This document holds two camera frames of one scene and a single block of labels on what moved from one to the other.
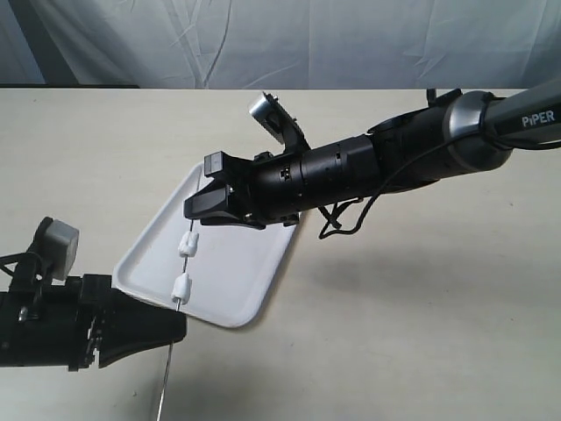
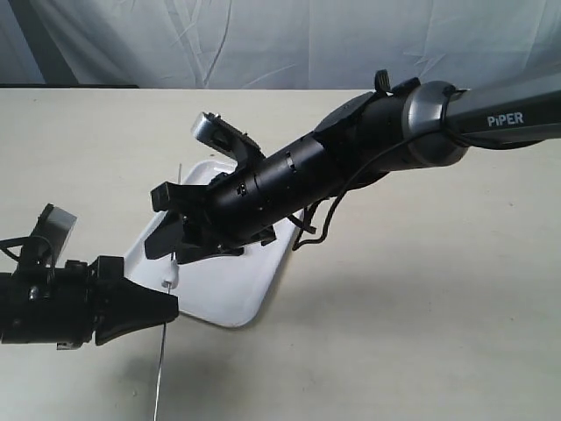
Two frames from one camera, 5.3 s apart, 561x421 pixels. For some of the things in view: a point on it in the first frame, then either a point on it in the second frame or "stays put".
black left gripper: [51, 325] to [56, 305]
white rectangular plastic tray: [229, 274] stays put
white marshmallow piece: [181, 288] to [174, 275]
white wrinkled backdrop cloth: [282, 45] stays put
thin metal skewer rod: [166, 375] to [165, 338]
